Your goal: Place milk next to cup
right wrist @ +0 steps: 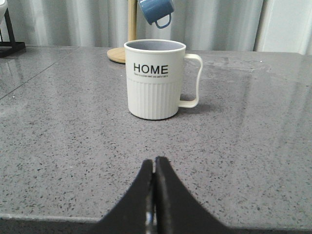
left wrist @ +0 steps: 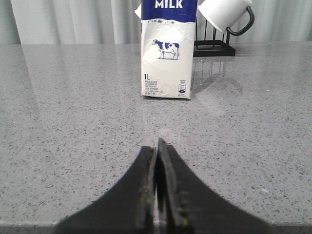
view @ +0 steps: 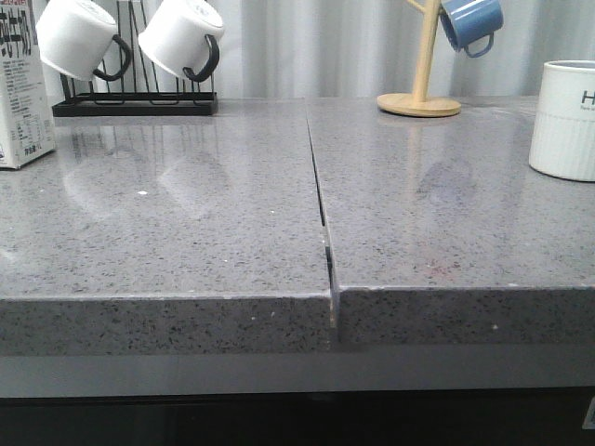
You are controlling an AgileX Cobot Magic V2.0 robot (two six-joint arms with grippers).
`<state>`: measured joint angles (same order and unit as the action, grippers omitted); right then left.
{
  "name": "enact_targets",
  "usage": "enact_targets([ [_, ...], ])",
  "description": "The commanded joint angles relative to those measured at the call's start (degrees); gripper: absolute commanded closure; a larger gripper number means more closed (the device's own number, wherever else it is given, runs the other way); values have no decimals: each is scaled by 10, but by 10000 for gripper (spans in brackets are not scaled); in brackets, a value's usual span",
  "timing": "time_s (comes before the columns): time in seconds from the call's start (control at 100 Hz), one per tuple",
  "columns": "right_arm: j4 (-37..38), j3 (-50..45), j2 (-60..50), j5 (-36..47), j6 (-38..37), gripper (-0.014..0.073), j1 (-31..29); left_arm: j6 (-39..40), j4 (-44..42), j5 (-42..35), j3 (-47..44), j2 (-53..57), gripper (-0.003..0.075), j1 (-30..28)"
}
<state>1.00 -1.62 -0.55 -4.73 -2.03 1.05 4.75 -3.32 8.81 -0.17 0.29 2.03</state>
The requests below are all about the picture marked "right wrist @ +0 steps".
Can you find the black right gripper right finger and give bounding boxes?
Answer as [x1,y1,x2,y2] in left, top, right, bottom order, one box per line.
[156,156,232,234]

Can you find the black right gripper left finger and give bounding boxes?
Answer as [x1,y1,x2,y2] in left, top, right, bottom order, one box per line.
[91,159,155,234]

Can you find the cream HOME mug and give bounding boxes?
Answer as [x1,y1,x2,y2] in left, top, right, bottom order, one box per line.
[124,39,203,120]

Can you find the wooden mug tree stand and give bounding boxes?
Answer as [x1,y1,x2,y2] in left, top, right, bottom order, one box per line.
[107,0,137,64]

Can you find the blue enamel mug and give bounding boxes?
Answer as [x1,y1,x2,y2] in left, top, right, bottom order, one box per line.
[137,0,175,29]

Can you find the black wire mug rack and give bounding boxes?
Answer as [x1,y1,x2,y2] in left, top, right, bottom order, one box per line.
[0,9,26,58]

